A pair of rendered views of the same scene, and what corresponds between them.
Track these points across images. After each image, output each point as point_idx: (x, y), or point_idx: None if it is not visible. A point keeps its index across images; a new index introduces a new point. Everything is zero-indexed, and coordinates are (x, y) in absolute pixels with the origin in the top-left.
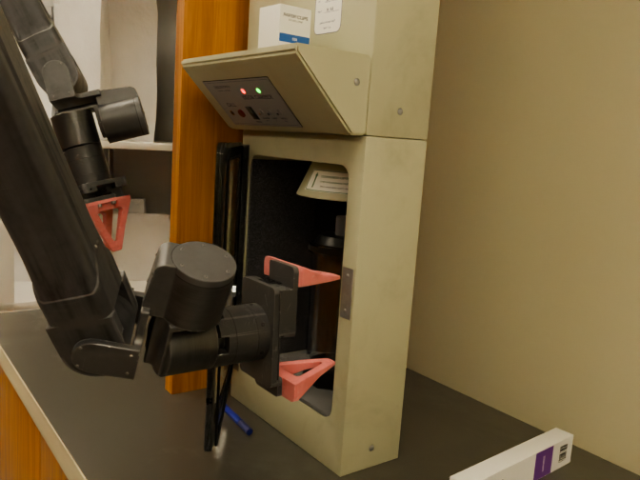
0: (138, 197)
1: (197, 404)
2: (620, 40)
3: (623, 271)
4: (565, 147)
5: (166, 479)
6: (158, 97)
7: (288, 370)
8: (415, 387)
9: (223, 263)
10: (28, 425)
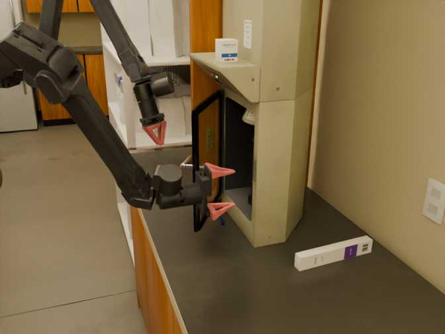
0: None
1: None
2: (415, 36)
3: (408, 161)
4: (389, 90)
5: (181, 241)
6: None
7: (216, 206)
8: (316, 206)
9: (177, 173)
10: None
